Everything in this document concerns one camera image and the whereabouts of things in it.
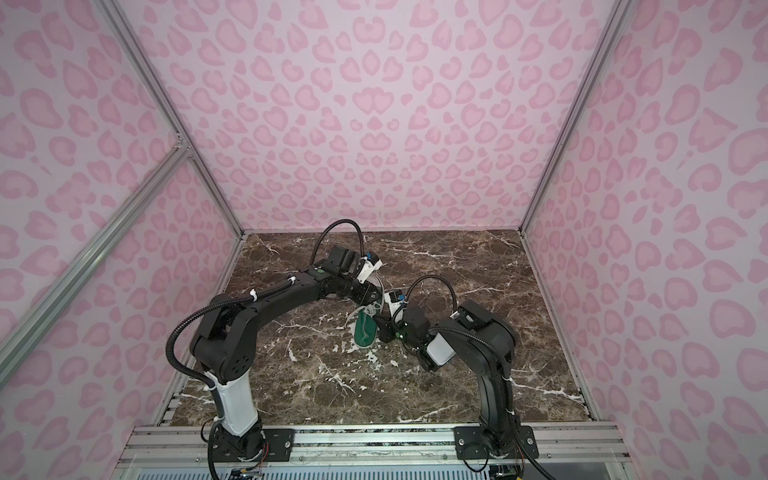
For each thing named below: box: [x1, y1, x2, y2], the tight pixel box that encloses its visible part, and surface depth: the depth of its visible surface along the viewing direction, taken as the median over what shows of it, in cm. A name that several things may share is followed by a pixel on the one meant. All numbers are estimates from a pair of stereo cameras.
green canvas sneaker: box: [353, 308, 378, 349], surface depth 92 cm
